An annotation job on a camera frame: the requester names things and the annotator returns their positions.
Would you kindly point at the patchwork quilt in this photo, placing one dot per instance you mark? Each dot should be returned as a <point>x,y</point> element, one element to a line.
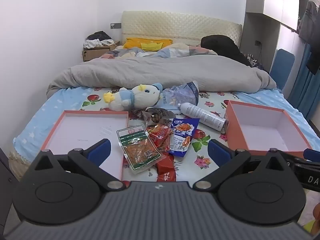
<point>180,50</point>

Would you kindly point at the blue plastic bag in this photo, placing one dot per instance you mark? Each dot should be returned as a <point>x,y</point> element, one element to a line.
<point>180,95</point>

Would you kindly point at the striped cloth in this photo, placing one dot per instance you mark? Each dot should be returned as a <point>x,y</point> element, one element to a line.
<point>251,57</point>

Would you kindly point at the grey wall socket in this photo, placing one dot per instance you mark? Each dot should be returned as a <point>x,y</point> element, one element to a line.
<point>115,25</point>

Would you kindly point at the blue snack packet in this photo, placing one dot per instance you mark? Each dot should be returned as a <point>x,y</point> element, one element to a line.
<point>182,132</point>

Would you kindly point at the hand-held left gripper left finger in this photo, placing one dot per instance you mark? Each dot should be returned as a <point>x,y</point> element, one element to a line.
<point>101,150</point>

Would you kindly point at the yellow pillow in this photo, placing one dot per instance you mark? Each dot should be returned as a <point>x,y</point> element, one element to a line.
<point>140,42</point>

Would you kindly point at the floral bedsheet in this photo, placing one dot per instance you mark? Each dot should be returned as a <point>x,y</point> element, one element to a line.
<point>212,97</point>

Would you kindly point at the large red snack packet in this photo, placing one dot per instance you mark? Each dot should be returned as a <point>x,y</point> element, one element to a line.
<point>166,167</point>

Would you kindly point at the black clothing heap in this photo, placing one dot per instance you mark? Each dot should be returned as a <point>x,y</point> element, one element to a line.
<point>220,45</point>

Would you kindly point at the cream padded headboard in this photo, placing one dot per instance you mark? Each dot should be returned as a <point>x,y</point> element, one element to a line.
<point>175,25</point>

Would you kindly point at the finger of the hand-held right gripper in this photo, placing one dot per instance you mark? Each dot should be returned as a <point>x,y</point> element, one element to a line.
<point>311,154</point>
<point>300,160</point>

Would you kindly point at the blue chair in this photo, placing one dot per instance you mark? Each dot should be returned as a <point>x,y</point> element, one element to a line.
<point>282,67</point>

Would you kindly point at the blue curtain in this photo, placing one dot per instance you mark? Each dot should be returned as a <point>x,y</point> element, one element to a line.
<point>302,92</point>

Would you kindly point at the dark snack packet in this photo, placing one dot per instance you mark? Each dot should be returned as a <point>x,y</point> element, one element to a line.
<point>157,116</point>

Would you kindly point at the brown cardboard box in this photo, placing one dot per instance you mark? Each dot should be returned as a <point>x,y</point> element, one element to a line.
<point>95,52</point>

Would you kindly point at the pile of clothes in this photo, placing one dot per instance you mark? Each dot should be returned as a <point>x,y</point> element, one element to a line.
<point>100,36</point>

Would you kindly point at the white and blue plush toy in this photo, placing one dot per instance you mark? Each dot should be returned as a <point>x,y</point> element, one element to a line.
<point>140,93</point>

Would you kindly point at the orange cardboard box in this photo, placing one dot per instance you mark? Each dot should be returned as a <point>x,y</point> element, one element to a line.
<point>260,122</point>

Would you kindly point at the white spray can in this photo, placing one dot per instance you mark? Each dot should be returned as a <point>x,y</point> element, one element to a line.
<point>200,113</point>

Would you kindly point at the black wall socket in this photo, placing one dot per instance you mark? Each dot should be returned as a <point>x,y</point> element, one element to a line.
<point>258,42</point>

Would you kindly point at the grey duvet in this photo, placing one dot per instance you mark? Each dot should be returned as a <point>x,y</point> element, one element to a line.
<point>150,72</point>

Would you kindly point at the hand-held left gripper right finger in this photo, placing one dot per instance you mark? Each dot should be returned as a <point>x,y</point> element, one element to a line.
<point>218,152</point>

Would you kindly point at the person's right hand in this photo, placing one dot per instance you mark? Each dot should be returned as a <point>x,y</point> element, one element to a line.
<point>317,212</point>

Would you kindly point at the grey wall cabinet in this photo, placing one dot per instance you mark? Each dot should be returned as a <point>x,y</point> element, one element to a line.
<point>275,0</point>

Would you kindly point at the orange box lid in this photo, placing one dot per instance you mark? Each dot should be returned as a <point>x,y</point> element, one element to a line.
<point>82,130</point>

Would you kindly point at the green label clear snack packet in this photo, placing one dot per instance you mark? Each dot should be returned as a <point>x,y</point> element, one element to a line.
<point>140,150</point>

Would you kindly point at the grey hanging jacket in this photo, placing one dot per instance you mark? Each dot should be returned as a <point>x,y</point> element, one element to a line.
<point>308,22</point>

